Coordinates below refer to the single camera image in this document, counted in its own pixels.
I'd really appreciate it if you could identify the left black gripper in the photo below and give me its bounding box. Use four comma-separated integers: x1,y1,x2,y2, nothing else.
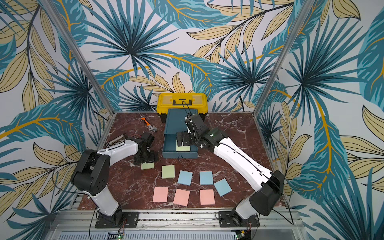
134,149,159,166

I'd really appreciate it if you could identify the green sticky note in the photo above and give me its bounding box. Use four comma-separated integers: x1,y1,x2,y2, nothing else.
162,165,175,179
176,146,191,152
141,163,155,170

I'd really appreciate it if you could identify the teal yellow drawer cabinet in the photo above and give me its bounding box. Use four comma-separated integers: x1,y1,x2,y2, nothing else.
162,109,198,159

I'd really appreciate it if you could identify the blue sticky note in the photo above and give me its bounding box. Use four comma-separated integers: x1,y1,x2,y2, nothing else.
214,179,232,197
178,171,193,186
199,171,214,186

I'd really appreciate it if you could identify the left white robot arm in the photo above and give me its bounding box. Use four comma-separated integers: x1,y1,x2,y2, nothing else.
70,132,158,220

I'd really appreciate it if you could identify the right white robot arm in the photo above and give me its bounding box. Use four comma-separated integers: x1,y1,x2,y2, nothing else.
177,114,285,226

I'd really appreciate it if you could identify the pink sticky note left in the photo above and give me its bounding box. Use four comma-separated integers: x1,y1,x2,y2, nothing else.
153,187,168,203

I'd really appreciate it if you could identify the pink sticky note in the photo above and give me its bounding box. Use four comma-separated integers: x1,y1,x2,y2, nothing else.
153,187,168,203
173,189,190,207
200,190,215,206

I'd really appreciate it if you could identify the pink sticky note middle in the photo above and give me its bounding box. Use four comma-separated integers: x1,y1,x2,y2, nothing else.
173,189,190,207

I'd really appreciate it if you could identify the pink sticky note right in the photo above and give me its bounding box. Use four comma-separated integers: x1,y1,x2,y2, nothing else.
200,190,215,206

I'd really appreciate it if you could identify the orange adjustable wrench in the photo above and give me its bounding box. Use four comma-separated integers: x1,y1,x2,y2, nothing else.
141,116,158,133

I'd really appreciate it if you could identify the black charger board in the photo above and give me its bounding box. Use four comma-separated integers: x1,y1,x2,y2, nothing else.
105,134,127,148

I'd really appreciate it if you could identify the yellow black toolbox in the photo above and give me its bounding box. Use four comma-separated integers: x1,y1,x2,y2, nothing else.
157,93,209,124

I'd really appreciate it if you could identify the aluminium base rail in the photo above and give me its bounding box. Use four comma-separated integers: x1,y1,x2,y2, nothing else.
44,208,309,240

